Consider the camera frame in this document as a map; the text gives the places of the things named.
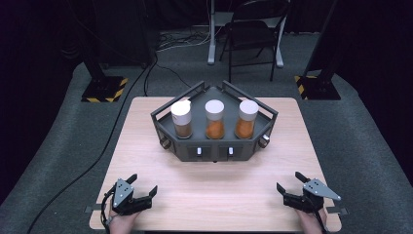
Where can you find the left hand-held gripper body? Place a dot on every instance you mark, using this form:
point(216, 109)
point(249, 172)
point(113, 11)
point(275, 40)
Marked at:
point(122, 192)

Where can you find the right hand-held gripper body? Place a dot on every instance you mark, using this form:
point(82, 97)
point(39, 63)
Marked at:
point(319, 189)

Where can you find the black corner shelf rack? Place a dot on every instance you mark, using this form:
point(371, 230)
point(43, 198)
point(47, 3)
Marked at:
point(198, 144)

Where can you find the white-lidded amber jar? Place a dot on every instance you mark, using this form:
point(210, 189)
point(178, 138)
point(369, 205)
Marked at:
point(214, 112)
point(248, 112)
point(181, 113)

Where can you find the person's left hand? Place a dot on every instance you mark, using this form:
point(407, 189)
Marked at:
point(121, 224)

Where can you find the person's right hand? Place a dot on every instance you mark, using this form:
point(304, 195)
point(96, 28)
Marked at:
point(311, 224)

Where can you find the grey tape strip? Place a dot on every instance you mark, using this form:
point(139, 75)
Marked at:
point(94, 209)
point(337, 210)

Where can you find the black stand with striped base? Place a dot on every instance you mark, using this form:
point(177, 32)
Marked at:
point(104, 89)
point(319, 87)

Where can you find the black folding chair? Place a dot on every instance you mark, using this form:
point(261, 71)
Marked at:
point(248, 35)

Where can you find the white desk frame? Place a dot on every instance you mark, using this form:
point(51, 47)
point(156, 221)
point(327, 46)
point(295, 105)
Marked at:
point(211, 48)

